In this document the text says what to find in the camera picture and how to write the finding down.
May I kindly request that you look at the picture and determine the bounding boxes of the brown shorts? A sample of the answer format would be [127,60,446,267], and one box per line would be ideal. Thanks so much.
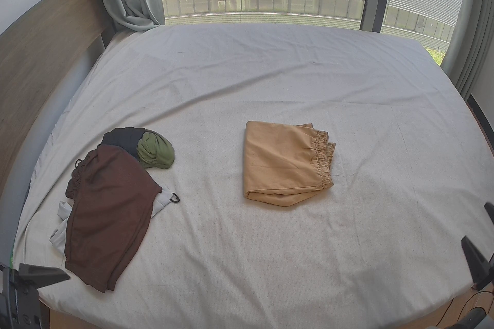
[64,145,163,293]

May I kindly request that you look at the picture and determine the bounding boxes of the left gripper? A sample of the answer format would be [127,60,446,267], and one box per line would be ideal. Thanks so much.
[0,264,72,329]

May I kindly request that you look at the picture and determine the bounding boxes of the pale grey garment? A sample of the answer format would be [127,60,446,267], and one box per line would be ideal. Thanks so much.
[48,184,182,255]

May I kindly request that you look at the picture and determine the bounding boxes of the green garment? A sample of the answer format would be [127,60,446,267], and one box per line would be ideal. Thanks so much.
[137,130,175,170]

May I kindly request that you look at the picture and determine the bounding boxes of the bed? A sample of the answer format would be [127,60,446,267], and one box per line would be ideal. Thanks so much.
[0,0,494,329]

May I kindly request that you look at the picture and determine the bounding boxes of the black garment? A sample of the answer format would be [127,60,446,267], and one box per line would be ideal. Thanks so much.
[100,127,149,158]

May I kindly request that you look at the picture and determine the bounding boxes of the tan shorts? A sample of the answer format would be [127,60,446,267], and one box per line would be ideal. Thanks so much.
[243,121,336,208]

